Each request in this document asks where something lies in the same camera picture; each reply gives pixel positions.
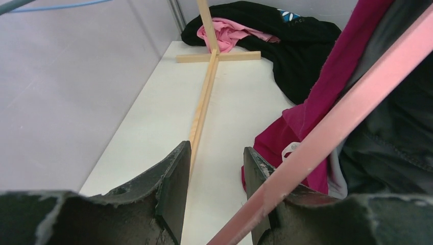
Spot light blue hanger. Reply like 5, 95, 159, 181
9, 0, 111, 13

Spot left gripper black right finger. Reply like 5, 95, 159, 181
252, 146, 432, 244

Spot grey wall conduit strip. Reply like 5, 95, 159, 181
167, 0, 186, 33

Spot pink cloth on pile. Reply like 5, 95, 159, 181
212, 17, 280, 53

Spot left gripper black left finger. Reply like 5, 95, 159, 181
1, 141, 191, 244

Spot pink hanger hook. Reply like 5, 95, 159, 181
210, 7, 432, 244

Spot black garment pile with flower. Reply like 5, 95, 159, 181
181, 1, 342, 106

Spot wooden clothes rack frame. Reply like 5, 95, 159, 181
176, 0, 261, 176

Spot grey-blue plastic hanger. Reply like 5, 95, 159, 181
0, 0, 34, 15

